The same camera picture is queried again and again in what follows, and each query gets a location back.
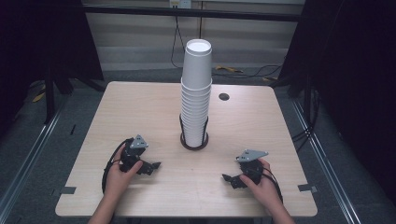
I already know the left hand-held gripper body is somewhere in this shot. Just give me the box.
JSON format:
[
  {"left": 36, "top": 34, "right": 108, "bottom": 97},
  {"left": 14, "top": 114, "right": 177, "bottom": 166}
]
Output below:
[{"left": 120, "top": 133, "right": 149, "bottom": 173}]

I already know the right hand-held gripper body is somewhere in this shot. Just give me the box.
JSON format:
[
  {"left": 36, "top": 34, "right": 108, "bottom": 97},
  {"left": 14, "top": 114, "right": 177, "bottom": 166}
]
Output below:
[{"left": 235, "top": 148, "right": 269, "bottom": 185}]

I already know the black wire cup holder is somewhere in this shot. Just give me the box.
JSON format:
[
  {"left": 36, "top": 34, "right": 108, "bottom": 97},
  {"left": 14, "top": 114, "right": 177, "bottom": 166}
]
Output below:
[{"left": 178, "top": 113, "right": 210, "bottom": 152}]

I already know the stack of white cups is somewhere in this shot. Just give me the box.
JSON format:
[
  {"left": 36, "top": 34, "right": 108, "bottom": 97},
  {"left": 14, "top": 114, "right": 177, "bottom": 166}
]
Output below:
[{"left": 179, "top": 38, "right": 213, "bottom": 148}]

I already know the person's right hand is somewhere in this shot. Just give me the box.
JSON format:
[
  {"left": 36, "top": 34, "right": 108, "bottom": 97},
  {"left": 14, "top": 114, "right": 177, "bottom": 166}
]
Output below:
[{"left": 238, "top": 158, "right": 283, "bottom": 210}]

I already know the person's left hand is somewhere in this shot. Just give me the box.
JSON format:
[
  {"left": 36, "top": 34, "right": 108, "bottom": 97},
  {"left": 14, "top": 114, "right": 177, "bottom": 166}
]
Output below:
[{"left": 104, "top": 144, "right": 145, "bottom": 201}]

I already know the yellow floor tape piece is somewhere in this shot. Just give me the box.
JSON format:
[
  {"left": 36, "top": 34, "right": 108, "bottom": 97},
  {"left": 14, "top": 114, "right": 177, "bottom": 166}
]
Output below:
[
  {"left": 31, "top": 84, "right": 47, "bottom": 104},
  {"left": 215, "top": 64, "right": 244, "bottom": 75}
]

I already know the black curtain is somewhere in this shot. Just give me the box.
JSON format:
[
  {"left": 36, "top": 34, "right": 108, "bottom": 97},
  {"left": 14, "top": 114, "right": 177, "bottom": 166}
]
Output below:
[
  {"left": 0, "top": 0, "right": 106, "bottom": 139},
  {"left": 277, "top": 0, "right": 396, "bottom": 204}
]

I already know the black horizontal bar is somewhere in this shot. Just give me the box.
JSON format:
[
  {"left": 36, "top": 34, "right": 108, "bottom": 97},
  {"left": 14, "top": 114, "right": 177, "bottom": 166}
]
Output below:
[{"left": 81, "top": 4, "right": 305, "bottom": 23}]

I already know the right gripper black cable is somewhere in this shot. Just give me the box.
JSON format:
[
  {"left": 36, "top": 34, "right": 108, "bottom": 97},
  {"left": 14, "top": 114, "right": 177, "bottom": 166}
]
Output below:
[{"left": 261, "top": 164, "right": 285, "bottom": 205}]

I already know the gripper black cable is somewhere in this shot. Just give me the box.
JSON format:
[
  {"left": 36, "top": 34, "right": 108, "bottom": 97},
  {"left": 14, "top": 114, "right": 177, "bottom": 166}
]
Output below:
[
  {"left": 101, "top": 138, "right": 134, "bottom": 194},
  {"left": 261, "top": 164, "right": 285, "bottom": 205}
]

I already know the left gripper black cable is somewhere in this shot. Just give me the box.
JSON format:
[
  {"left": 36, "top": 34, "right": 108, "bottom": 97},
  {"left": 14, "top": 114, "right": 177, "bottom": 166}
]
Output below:
[{"left": 101, "top": 138, "right": 134, "bottom": 194}]

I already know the black cable bundle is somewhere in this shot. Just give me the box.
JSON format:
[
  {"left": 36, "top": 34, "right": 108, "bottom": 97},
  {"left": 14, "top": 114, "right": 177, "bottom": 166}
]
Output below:
[{"left": 291, "top": 88, "right": 322, "bottom": 154}]

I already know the metal floor rail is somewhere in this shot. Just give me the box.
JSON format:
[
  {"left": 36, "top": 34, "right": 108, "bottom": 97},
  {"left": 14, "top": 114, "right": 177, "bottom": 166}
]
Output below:
[
  {"left": 290, "top": 98, "right": 362, "bottom": 224},
  {"left": 0, "top": 101, "right": 64, "bottom": 217}
]

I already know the black floor cable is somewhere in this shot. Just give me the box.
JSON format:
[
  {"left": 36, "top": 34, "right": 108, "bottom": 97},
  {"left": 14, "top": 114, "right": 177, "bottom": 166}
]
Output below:
[{"left": 211, "top": 63, "right": 284, "bottom": 79}]

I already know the black hanging cable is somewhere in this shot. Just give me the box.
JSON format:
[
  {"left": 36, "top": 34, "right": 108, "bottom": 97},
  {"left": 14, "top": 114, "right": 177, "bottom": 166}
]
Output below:
[{"left": 170, "top": 14, "right": 187, "bottom": 69}]

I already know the thin black vertical cable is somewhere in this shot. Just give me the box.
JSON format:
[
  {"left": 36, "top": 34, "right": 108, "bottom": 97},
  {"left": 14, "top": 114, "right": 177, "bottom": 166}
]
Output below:
[{"left": 198, "top": 1, "right": 205, "bottom": 40}]

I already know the white wall socket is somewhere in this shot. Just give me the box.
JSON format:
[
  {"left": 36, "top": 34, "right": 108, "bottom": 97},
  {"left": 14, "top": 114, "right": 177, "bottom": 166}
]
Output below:
[{"left": 169, "top": 0, "right": 192, "bottom": 9}]

